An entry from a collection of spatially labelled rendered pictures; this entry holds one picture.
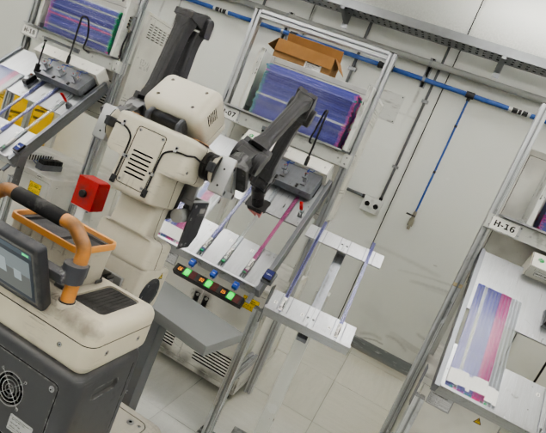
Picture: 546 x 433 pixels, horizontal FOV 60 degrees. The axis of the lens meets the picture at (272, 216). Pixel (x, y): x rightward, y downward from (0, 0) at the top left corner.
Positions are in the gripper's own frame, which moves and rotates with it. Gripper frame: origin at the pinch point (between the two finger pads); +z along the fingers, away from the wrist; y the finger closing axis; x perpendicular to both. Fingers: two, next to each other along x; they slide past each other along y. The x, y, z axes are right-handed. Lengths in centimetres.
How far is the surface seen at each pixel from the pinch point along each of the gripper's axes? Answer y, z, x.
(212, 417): -23, 44, 77
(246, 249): -5.2, 0.8, 18.6
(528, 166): -100, -18, -77
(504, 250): -107, 10, -48
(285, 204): -7.4, 0.9, -12.9
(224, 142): 40, 1, -33
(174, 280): 31, 41, 31
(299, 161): -3.3, -7.0, -34.6
